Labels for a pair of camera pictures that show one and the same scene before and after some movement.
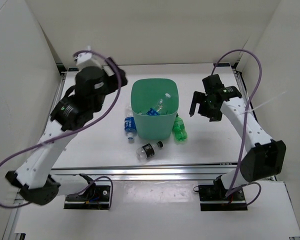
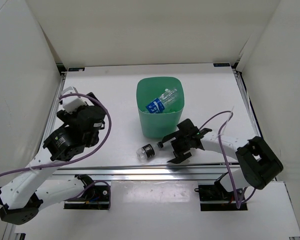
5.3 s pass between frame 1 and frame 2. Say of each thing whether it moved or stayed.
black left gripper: moved
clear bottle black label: stayed
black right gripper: moved
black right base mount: stayed
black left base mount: stayed
